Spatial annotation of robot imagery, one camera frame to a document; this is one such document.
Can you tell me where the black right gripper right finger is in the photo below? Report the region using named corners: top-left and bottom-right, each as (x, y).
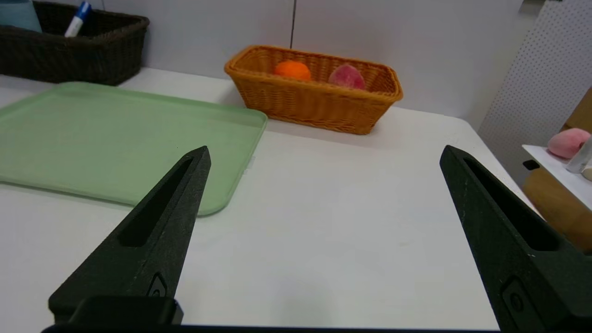
top-left (439, 145), bottom-right (592, 333)

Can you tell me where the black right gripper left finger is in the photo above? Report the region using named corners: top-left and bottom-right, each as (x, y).
top-left (49, 146), bottom-right (212, 324)

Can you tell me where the orange fruit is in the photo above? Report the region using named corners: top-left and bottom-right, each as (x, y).
top-left (274, 60), bottom-right (312, 81)

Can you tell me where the white marker with blue cap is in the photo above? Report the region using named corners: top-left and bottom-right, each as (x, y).
top-left (64, 1), bottom-right (92, 38)

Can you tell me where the red pink peach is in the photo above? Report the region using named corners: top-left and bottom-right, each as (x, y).
top-left (328, 64), bottom-right (366, 90)

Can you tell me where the light blue plastic cup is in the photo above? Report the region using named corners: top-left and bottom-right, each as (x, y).
top-left (0, 0), bottom-right (43, 33)

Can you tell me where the dark brown wicker basket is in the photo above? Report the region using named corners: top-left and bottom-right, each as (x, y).
top-left (0, 1), bottom-right (150, 86)

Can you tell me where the orange wicker basket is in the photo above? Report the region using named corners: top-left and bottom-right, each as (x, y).
top-left (224, 45), bottom-right (403, 136)

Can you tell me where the light green plastic tray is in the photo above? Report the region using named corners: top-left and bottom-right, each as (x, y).
top-left (0, 82), bottom-right (268, 217)

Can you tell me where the white side table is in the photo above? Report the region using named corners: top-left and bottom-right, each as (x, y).
top-left (522, 144), bottom-right (592, 211)

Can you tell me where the clear plastic bottle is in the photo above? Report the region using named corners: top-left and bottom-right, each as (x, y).
top-left (567, 136), bottom-right (592, 174)

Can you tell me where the pink plush toy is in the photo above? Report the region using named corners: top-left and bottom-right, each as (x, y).
top-left (548, 128), bottom-right (592, 160)

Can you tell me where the white perforated panel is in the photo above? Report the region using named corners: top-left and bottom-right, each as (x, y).
top-left (479, 0), bottom-right (592, 185)

